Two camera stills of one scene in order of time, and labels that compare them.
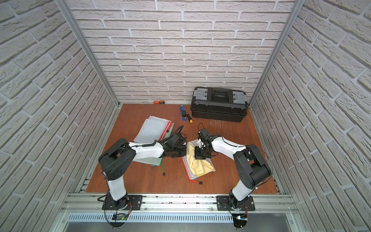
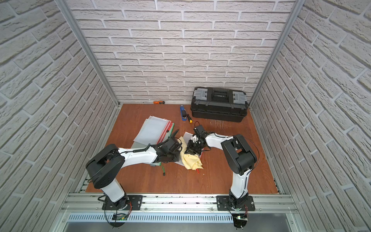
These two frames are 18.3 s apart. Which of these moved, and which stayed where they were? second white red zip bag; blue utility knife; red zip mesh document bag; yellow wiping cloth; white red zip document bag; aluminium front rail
Moved: red zip mesh document bag; yellow wiping cloth
Stayed: blue utility knife; aluminium front rail; second white red zip bag; white red zip document bag
